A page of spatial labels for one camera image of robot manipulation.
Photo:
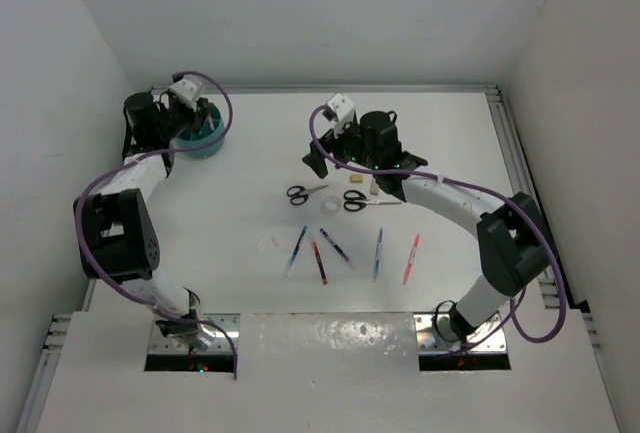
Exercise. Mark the pink highlighter pen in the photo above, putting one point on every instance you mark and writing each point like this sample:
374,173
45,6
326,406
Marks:
411,259

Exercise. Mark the small black scissors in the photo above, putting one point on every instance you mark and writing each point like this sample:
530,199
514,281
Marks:
299,194

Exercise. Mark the teal divided pen holder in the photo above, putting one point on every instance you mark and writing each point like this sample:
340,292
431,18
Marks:
199,144

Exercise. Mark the teal capped pen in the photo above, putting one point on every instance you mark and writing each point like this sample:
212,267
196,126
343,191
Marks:
295,252

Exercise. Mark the large black scissors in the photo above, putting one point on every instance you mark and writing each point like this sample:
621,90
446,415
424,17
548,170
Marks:
355,201

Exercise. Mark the grey white eraser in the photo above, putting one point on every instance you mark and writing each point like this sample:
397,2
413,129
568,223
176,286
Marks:
374,188

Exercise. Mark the purple capped pen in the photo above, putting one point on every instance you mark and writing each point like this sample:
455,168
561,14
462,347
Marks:
339,250

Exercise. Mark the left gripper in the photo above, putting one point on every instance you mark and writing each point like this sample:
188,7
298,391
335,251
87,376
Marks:
193,116

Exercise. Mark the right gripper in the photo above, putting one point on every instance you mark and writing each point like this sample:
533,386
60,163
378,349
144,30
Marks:
332,144

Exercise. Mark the clear tape roll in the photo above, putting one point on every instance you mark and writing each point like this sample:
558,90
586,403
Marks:
331,205

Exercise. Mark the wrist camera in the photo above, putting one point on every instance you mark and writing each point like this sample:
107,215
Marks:
341,112
187,90

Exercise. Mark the red clear pen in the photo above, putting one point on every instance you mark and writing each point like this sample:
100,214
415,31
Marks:
319,262

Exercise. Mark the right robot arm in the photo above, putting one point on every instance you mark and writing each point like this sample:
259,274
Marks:
515,245

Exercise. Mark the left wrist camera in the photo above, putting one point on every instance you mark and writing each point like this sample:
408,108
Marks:
187,90

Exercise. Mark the blue highlighter pen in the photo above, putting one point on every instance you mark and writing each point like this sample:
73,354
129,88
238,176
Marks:
378,253

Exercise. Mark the clear pen cap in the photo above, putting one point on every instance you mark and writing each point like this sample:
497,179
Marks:
260,244

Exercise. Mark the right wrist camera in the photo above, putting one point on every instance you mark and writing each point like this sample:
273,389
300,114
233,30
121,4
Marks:
341,112

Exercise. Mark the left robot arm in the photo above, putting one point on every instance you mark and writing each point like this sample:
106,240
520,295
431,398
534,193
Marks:
117,226

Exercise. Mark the red gel pen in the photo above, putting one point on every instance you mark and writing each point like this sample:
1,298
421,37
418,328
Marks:
210,123

